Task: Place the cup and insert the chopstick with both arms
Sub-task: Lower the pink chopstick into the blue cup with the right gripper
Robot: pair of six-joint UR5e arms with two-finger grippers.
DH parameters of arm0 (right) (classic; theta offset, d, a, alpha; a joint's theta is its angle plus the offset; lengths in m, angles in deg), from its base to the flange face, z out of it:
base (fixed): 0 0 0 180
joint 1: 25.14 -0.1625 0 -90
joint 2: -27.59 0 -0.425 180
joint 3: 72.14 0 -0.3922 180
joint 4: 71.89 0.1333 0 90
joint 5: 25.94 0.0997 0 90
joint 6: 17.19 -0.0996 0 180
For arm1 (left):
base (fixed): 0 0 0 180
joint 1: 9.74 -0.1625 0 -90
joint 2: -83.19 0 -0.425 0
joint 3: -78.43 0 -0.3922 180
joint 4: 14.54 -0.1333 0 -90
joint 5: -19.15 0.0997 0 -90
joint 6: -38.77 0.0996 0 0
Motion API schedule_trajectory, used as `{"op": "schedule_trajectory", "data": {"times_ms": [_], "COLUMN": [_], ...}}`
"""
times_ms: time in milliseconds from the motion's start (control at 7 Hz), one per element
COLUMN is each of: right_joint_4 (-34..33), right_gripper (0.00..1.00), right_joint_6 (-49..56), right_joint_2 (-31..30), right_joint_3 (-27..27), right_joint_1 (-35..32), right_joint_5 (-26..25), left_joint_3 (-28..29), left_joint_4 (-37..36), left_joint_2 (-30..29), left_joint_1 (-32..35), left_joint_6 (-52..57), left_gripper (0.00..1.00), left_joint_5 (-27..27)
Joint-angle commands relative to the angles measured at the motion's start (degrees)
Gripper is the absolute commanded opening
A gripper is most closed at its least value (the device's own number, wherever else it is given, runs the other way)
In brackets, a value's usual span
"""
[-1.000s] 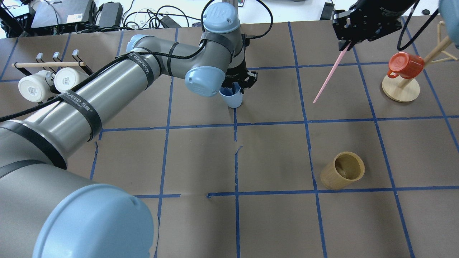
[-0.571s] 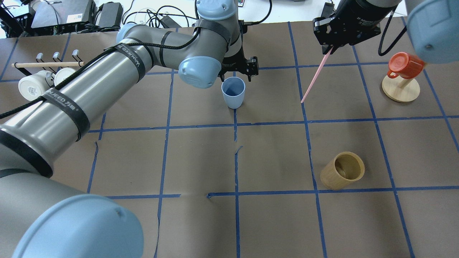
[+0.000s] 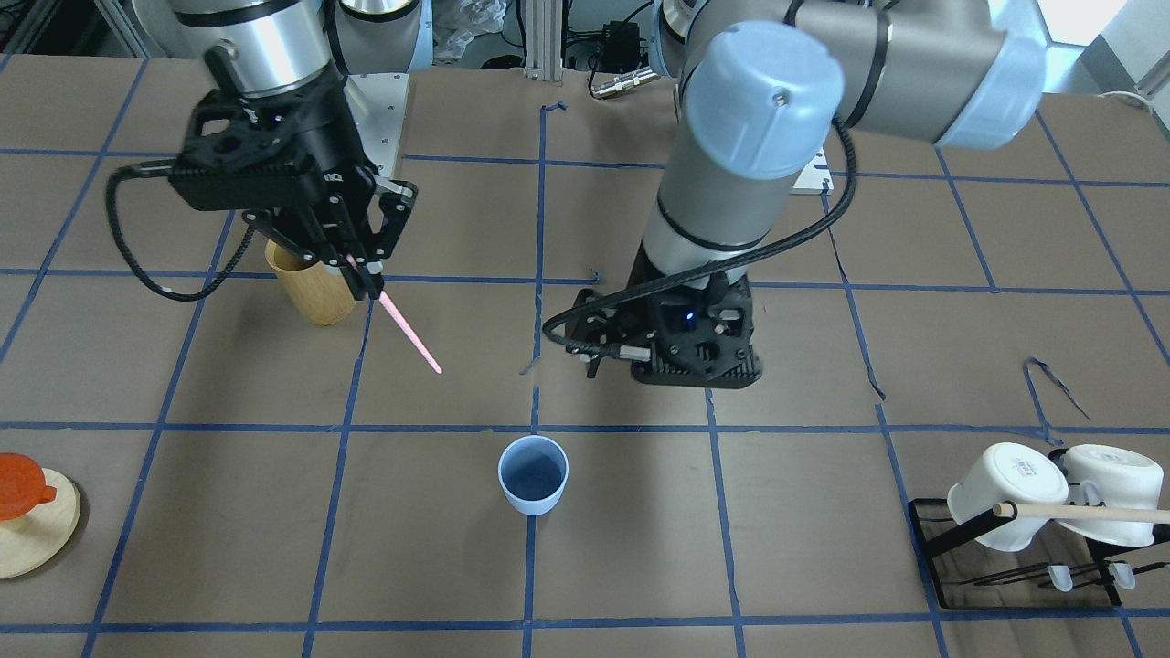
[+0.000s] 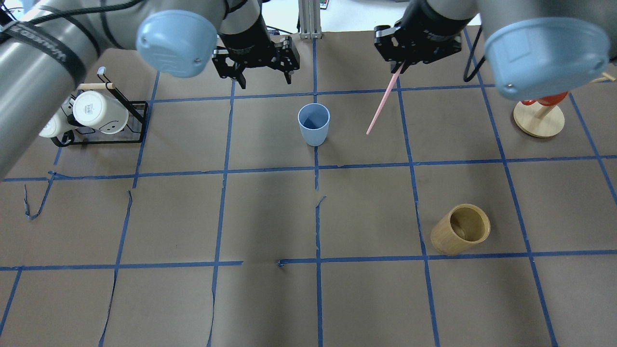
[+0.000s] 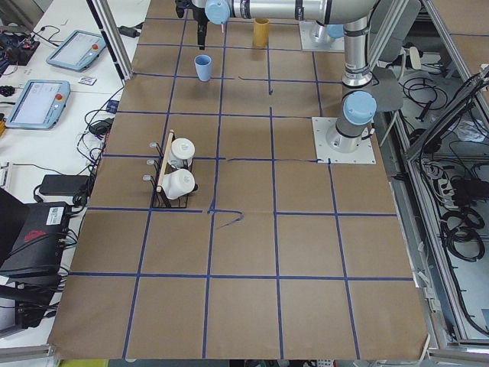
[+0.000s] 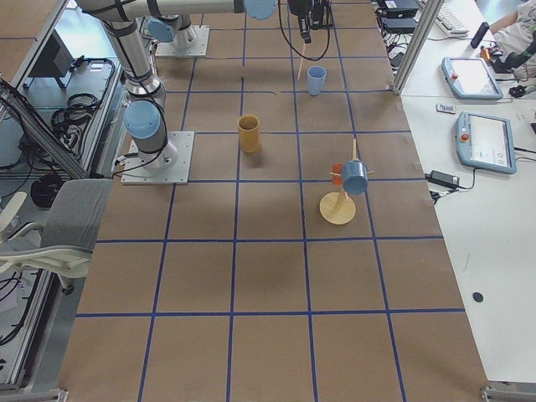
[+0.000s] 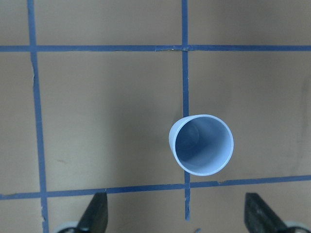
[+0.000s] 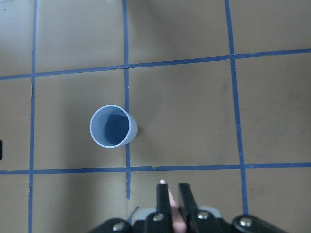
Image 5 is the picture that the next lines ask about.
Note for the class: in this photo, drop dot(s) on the black power adapter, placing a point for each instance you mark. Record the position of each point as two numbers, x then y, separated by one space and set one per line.
128 31

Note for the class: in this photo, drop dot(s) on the teach pendant near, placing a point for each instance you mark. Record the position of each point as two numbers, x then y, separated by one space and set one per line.
40 105

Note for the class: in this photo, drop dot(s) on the teach pendant far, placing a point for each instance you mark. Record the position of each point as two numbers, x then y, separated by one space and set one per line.
78 51

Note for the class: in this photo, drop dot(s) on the light blue plastic cup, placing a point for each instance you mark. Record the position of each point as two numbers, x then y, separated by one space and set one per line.
203 65

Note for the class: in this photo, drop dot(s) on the white mug lower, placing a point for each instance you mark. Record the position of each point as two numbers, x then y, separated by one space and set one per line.
178 183

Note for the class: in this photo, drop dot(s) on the yellow cylindrical chopstick holder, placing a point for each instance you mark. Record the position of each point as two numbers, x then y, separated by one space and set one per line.
261 32

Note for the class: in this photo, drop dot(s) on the teach pendant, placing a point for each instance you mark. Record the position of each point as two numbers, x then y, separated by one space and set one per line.
78 51
40 105

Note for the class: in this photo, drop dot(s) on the black computer box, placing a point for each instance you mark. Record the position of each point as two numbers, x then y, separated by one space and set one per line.
31 235

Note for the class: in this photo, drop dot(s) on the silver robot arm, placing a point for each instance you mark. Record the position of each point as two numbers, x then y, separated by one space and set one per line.
358 106
327 33

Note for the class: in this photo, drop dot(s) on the brown paper table cover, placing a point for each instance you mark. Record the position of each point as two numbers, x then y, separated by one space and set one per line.
276 255

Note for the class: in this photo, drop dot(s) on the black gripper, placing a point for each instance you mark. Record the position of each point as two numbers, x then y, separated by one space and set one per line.
199 15

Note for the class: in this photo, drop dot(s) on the black wire mug rack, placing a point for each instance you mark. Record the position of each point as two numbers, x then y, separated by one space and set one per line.
161 167

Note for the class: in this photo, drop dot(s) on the grey office chair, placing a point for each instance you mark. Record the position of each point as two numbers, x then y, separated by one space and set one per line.
402 14

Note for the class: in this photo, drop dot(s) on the white mug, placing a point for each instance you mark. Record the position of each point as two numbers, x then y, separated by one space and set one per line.
182 151
178 183

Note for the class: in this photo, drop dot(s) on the large black power brick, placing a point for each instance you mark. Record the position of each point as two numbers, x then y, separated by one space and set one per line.
62 185

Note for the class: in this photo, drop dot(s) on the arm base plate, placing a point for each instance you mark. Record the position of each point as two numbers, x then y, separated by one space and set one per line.
309 44
331 147

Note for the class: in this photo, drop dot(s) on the white mug upper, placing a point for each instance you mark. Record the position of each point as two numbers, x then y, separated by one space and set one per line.
182 151

